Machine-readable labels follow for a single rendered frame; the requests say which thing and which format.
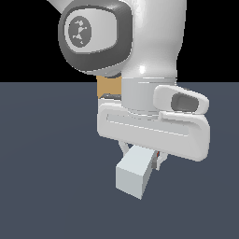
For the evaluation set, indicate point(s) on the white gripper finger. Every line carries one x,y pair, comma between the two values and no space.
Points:
159,161
123,146

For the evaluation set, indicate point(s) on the tan box with hole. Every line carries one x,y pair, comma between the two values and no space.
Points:
108,87

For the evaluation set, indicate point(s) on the pale grey rectangular peg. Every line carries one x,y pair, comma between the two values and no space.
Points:
135,172

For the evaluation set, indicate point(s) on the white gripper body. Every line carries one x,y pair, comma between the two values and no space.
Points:
149,127

